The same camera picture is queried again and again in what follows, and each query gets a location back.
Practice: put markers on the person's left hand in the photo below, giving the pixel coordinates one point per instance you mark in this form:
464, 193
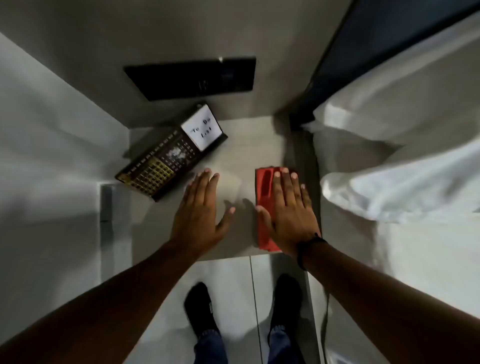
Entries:
195, 225

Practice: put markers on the red cloth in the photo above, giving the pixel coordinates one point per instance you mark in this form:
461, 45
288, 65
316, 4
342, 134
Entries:
263, 187

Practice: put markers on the dark blue headboard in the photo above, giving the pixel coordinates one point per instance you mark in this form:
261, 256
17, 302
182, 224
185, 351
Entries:
375, 33

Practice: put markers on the person's right jeans leg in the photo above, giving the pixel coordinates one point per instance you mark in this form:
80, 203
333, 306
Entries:
284, 347

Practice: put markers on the black desk calendar board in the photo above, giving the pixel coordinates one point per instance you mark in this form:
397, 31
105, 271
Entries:
157, 168

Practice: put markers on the person's left forearm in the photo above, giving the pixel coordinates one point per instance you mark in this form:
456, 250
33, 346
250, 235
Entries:
112, 307

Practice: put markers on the person's right middle finger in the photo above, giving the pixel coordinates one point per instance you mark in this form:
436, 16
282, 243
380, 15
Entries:
287, 187

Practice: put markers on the person's right forearm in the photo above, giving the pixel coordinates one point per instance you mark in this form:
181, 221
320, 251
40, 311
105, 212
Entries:
393, 311

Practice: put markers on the person's right hand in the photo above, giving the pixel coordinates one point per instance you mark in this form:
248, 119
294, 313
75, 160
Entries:
292, 225

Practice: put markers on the white pillow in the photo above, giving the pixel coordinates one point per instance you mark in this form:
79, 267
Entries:
405, 93

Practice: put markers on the person's left middle finger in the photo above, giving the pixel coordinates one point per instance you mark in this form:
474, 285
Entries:
203, 187

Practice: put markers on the person's left jeans leg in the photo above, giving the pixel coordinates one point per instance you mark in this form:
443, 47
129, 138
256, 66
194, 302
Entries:
210, 348

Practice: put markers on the white paper note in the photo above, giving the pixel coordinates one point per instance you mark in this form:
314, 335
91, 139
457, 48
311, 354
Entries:
202, 128

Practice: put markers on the person's right thumb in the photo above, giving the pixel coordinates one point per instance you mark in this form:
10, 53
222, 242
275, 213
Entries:
264, 219

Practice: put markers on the person's left thumb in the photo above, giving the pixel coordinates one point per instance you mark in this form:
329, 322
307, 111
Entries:
226, 219

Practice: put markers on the person's right little finger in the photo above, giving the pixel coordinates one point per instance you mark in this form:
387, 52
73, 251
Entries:
305, 198

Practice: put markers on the white bed sheet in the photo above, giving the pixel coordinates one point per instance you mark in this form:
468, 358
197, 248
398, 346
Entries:
423, 258

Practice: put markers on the person's black shoe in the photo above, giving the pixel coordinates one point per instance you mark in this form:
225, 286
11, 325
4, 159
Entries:
285, 300
200, 309

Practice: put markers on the white duvet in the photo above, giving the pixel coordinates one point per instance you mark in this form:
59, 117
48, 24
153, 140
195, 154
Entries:
412, 187

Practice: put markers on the person's black left shoe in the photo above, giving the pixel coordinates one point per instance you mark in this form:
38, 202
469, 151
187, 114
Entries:
200, 309

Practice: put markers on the black wall panel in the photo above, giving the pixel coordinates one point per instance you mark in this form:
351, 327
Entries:
191, 78

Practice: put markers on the black wristband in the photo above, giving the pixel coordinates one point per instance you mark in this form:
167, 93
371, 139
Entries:
304, 247

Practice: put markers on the person's black right shoe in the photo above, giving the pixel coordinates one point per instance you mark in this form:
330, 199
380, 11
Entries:
285, 300

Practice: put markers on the person's jeans leg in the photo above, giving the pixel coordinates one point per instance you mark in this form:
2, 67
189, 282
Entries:
284, 347
210, 348

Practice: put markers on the person's left little finger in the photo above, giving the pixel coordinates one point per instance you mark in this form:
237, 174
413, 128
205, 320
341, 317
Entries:
188, 198

